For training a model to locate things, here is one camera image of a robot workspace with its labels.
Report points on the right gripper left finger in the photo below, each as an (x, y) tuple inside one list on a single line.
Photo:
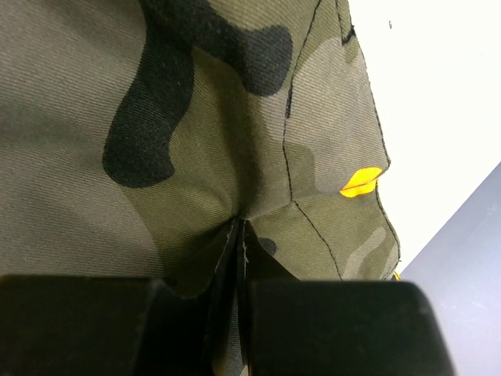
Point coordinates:
[(69, 325)]

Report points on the camouflage cargo trousers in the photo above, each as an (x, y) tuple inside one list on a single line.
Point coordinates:
[(132, 131)]

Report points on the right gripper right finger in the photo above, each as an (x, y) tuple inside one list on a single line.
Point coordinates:
[(294, 327)]

